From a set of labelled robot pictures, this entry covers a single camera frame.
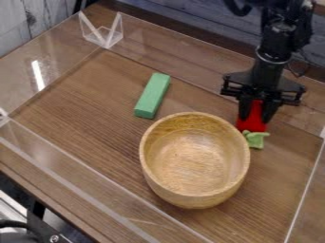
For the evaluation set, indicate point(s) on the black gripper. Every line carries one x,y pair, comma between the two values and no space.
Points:
280,92

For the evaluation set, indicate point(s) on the red plush fruit green stem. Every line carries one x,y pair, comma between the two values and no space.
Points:
252,127

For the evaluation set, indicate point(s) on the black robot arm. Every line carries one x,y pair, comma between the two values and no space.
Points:
287,28

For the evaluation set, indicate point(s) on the wooden bowl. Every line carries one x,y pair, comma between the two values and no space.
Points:
194,158

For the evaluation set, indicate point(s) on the green rectangular block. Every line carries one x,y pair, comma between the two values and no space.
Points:
152,96

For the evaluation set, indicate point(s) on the clear acrylic corner bracket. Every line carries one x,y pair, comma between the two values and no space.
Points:
102,36

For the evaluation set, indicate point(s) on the clear acrylic front wall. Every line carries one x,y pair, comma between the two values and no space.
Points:
101,207

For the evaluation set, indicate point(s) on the black table leg frame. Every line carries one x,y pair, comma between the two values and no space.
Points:
22,229

